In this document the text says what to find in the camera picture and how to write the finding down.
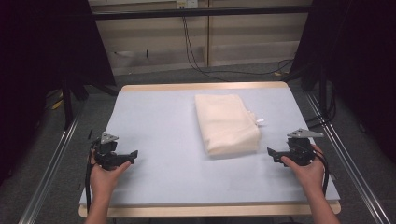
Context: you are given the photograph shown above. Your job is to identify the cream towel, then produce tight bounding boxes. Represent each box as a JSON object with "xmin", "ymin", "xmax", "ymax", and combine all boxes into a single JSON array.
[{"xmin": 194, "ymin": 93, "xmax": 262, "ymax": 158}]

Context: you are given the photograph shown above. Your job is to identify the black floor cables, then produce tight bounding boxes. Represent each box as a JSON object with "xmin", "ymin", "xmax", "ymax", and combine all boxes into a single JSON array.
[{"xmin": 305, "ymin": 83, "xmax": 338, "ymax": 131}]

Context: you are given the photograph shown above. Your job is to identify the wooden table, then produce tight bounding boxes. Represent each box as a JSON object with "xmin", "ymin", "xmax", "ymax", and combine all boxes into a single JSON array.
[{"xmin": 78, "ymin": 81, "xmax": 342, "ymax": 218}]

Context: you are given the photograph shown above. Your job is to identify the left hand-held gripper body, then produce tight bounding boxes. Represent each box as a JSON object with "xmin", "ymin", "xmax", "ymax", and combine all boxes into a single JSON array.
[{"xmin": 92, "ymin": 132, "xmax": 121, "ymax": 171}]

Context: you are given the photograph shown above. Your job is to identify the light blue foam mat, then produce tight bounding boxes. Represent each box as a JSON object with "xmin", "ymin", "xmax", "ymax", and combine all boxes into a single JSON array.
[{"xmin": 78, "ymin": 86, "xmax": 342, "ymax": 207}]

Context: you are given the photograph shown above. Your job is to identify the person's left hand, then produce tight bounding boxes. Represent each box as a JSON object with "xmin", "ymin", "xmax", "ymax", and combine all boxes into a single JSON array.
[{"xmin": 90, "ymin": 151, "xmax": 133, "ymax": 202}]

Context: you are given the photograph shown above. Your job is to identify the black metal stand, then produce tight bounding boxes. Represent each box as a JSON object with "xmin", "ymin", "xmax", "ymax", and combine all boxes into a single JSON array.
[{"xmin": 60, "ymin": 76, "xmax": 92, "ymax": 132}]

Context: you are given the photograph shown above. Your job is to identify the white wall outlet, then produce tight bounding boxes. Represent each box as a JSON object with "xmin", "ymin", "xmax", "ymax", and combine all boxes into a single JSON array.
[{"xmin": 175, "ymin": 0, "xmax": 200, "ymax": 9}]

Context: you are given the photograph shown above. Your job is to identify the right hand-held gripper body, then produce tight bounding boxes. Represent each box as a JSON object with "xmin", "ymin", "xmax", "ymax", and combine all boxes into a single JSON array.
[{"xmin": 286, "ymin": 128, "xmax": 325, "ymax": 167}]

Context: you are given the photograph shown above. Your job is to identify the metal floor rail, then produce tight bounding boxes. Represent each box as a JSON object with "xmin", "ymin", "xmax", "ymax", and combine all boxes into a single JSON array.
[
  {"xmin": 18, "ymin": 101, "xmax": 86, "ymax": 224},
  {"xmin": 304, "ymin": 91, "xmax": 394, "ymax": 224}
]

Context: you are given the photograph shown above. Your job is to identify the black horizontal bar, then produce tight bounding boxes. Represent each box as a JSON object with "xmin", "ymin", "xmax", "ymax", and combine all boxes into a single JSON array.
[{"xmin": 91, "ymin": 5, "xmax": 313, "ymax": 21}]

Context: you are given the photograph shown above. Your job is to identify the person's right hand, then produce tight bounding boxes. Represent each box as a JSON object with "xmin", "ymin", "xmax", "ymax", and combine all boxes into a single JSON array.
[{"xmin": 280, "ymin": 144, "xmax": 327, "ymax": 196}]

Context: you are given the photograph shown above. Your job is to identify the black curtain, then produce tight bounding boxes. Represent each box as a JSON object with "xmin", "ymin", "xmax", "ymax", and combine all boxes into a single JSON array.
[
  {"xmin": 0, "ymin": 0, "xmax": 118, "ymax": 188},
  {"xmin": 290, "ymin": 0, "xmax": 396, "ymax": 164}
]

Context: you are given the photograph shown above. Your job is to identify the black wall cable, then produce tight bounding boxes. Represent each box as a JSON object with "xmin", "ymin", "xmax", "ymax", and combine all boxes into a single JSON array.
[{"xmin": 180, "ymin": 15, "xmax": 295, "ymax": 83}]

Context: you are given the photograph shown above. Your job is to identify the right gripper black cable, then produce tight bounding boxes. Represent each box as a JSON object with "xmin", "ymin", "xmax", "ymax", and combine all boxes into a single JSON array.
[{"xmin": 310, "ymin": 148, "xmax": 331, "ymax": 198}]

